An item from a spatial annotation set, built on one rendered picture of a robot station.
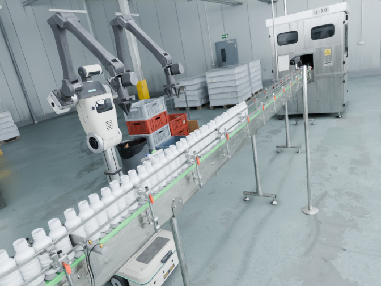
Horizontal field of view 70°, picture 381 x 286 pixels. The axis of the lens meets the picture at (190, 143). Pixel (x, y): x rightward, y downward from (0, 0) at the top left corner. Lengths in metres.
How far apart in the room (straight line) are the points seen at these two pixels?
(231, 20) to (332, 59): 7.06
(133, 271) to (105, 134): 1.01
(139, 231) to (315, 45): 5.23
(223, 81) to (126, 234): 7.27
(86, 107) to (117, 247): 1.00
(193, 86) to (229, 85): 1.27
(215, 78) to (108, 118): 6.58
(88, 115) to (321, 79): 4.92
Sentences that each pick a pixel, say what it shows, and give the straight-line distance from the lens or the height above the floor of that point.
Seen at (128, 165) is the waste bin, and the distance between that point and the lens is 3.89.
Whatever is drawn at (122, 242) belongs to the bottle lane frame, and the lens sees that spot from 1.30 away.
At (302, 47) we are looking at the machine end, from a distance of 6.04.
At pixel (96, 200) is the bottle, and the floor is 1.15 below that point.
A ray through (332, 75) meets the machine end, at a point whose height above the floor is 0.86.
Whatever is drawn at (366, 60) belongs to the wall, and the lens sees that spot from 11.52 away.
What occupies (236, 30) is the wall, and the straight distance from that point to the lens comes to 12.31.
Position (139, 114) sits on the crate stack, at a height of 0.98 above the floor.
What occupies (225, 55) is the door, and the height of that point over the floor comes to 1.47.
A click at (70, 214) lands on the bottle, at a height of 1.16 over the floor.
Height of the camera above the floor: 1.63
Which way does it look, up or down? 17 degrees down
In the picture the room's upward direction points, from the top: 10 degrees counter-clockwise
